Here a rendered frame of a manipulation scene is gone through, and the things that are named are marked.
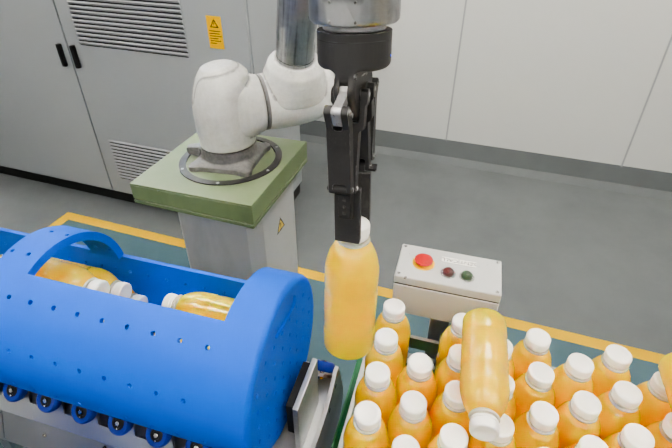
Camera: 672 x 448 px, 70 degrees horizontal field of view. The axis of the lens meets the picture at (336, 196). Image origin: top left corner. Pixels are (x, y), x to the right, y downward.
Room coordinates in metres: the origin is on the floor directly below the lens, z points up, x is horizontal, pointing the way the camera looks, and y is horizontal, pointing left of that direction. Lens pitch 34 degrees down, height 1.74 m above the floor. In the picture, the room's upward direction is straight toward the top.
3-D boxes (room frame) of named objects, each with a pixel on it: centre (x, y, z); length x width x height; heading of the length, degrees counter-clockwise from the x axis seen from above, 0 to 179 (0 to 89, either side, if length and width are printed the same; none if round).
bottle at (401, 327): (0.60, -0.11, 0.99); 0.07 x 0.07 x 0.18
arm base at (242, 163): (1.20, 0.32, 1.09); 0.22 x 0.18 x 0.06; 77
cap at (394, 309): (0.60, -0.11, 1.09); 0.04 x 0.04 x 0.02
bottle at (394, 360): (0.53, -0.09, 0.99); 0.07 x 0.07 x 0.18
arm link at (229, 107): (1.20, 0.29, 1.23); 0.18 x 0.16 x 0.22; 113
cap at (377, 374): (0.46, -0.07, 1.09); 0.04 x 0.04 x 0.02
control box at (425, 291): (0.70, -0.22, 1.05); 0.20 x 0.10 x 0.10; 74
